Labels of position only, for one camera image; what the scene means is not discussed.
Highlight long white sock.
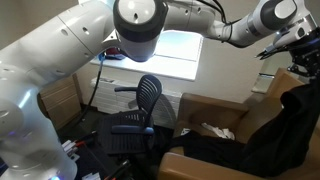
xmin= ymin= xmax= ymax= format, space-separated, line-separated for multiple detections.
xmin=199 ymin=122 xmax=236 ymax=141

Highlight black hanging cable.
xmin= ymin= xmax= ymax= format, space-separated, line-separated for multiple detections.
xmin=79 ymin=54 xmax=107 ymax=123

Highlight brown leather armchair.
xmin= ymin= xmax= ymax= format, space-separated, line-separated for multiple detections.
xmin=158 ymin=68 xmax=320 ymax=180

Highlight white small packets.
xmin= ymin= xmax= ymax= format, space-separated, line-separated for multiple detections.
xmin=61 ymin=139 xmax=81 ymax=163

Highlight red handled tool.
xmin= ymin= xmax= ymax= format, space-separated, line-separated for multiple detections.
xmin=74 ymin=130 xmax=99 ymax=148

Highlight black shirt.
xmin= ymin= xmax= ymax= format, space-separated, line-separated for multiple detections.
xmin=170 ymin=79 xmax=320 ymax=178

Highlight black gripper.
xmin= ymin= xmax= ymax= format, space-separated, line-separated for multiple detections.
xmin=287 ymin=28 xmax=320 ymax=83

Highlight black mesh office chair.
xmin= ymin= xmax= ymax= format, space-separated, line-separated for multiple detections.
xmin=96 ymin=74 xmax=177 ymax=158

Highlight black camera cable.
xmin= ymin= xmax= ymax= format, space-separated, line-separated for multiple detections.
xmin=195 ymin=0 xmax=242 ymax=43

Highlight wooden drawer dresser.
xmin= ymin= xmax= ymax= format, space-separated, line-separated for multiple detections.
xmin=39 ymin=72 xmax=83 ymax=131

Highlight black red pen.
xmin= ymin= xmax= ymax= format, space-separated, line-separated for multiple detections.
xmin=105 ymin=159 xmax=132 ymax=180

